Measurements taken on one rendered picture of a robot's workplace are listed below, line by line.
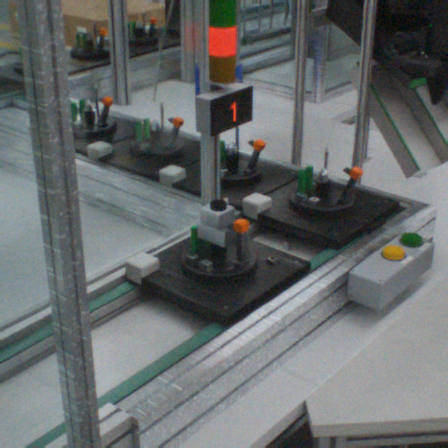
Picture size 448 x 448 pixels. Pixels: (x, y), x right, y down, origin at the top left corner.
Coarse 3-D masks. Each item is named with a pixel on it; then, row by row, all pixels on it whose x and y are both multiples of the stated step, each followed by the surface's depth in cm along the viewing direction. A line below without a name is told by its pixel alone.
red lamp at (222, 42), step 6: (210, 30) 140; (216, 30) 139; (222, 30) 139; (228, 30) 139; (234, 30) 140; (210, 36) 141; (216, 36) 140; (222, 36) 140; (228, 36) 140; (234, 36) 141; (210, 42) 141; (216, 42) 140; (222, 42) 140; (228, 42) 140; (234, 42) 141; (210, 48) 142; (216, 48) 141; (222, 48) 141; (228, 48) 141; (234, 48) 142; (216, 54) 141; (222, 54) 141; (228, 54) 141
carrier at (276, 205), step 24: (312, 168) 165; (288, 192) 171; (312, 192) 166; (336, 192) 166; (360, 192) 170; (264, 216) 160; (288, 216) 160; (312, 216) 159; (336, 216) 159; (360, 216) 160; (384, 216) 162; (336, 240) 150
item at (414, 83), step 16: (336, 0) 173; (352, 0) 170; (384, 0) 179; (336, 16) 174; (352, 16) 171; (384, 16) 180; (400, 16) 176; (352, 32) 172; (384, 32) 179; (384, 48) 174; (384, 64) 168; (400, 80) 166; (416, 80) 164
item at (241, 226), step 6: (234, 222) 134; (240, 222) 133; (246, 222) 134; (228, 228) 136; (234, 228) 134; (240, 228) 133; (246, 228) 134; (240, 234) 134; (246, 234) 135; (240, 240) 135; (246, 240) 136; (240, 246) 135; (246, 246) 136; (240, 252) 136; (246, 252) 137; (240, 258) 136; (246, 258) 137
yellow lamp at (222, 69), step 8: (216, 56) 142; (224, 56) 141; (232, 56) 142; (216, 64) 142; (224, 64) 142; (232, 64) 143; (216, 72) 143; (224, 72) 143; (232, 72) 143; (216, 80) 143; (224, 80) 143; (232, 80) 144
